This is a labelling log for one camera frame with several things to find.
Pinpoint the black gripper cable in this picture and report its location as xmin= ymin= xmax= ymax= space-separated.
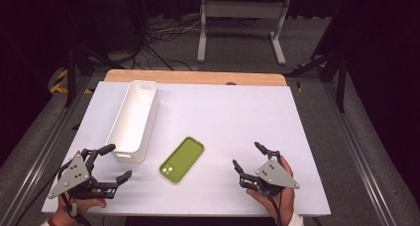
xmin=60 ymin=190 xmax=94 ymax=226
xmin=263 ymin=185 xmax=285 ymax=226

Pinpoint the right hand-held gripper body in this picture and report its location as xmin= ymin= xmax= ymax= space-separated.
xmin=240 ymin=157 xmax=301 ymax=197

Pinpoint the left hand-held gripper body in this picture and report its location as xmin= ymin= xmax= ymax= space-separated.
xmin=48 ymin=148 xmax=117 ymax=201

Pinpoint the white metal stand frame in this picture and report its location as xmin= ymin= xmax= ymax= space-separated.
xmin=196 ymin=0 xmax=291 ymax=66

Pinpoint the yellow black floor tape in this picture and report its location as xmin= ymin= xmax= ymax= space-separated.
xmin=49 ymin=68 xmax=95 ymax=95

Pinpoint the white plastic bin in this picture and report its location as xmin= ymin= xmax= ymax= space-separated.
xmin=105 ymin=79 xmax=160 ymax=164

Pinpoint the wooden table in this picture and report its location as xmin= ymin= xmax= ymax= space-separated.
xmin=104 ymin=68 xmax=288 ymax=87

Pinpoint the green phone case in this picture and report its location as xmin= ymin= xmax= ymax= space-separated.
xmin=158 ymin=136 xmax=205 ymax=184

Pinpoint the bundle of black floor cables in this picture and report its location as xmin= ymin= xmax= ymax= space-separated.
xmin=130 ymin=16 xmax=203 ymax=71

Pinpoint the thin black cable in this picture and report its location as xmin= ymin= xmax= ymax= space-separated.
xmin=13 ymin=166 xmax=63 ymax=226

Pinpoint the metal floor rail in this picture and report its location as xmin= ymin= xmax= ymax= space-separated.
xmin=324 ymin=82 xmax=398 ymax=226
xmin=0 ymin=76 xmax=97 ymax=226

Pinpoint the person's left hand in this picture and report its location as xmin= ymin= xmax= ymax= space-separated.
xmin=52 ymin=197 xmax=108 ymax=225

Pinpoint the black tripod stand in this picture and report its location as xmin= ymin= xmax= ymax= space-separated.
xmin=63 ymin=37 xmax=127 ymax=109
xmin=285 ymin=7 xmax=352 ymax=114

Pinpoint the person's right hand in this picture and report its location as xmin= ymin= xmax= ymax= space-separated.
xmin=245 ymin=156 xmax=296 ymax=221

